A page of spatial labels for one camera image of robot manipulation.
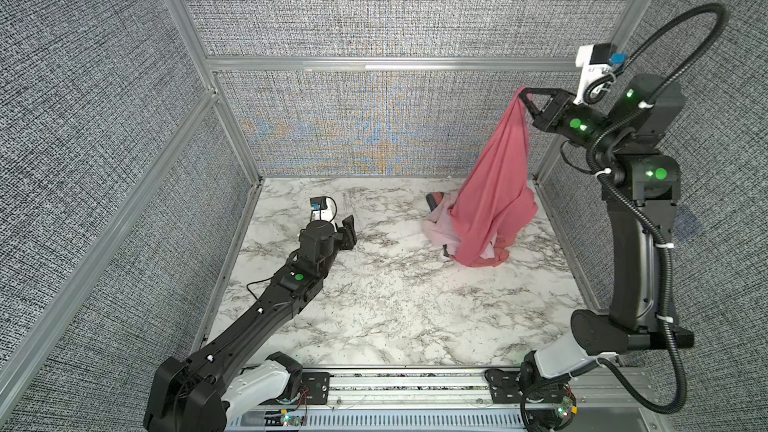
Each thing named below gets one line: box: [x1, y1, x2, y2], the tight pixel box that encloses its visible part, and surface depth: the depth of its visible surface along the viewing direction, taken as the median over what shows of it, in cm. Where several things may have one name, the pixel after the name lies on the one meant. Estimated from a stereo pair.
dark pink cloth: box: [450, 88, 538, 268], surface depth 76 cm
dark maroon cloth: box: [426, 192, 445, 212], surface depth 114 cm
